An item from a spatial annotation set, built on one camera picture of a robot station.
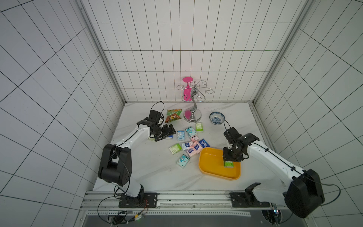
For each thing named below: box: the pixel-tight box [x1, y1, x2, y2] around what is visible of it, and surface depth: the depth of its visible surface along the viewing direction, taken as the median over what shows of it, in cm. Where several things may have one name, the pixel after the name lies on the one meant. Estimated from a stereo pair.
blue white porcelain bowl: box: [208, 111, 226, 126], surface depth 109 cm
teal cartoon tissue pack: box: [176, 153, 191, 169], surface depth 86 cm
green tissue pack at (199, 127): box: [195, 122, 204, 133], surface depth 102 cm
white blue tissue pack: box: [181, 142, 191, 151], surface depth 90 cm
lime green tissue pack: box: [168, 142, 182, 155], surface depth 91 cm
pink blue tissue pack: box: [185, 148, 198, 158], surface depth 89 cm
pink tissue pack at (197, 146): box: [192, 140, 204, 154], surface depth 91 cm
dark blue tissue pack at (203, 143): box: [198, 138, 211, 149], surface depth 94 cm
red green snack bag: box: [164, 109, 183, 123], surface depth 106 cm
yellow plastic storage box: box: [198, 147, 242, 181], surface depth 83 cm
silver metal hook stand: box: [176, 80, 214, 124], surface depth 99 cm
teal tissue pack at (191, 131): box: [185, 125, 198, 138], surface depth 97 cm
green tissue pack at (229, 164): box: [224, 160, 234, 169], surface depth 77 cm
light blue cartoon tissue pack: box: [176, 130, 186, 141], surface depth 98 cm
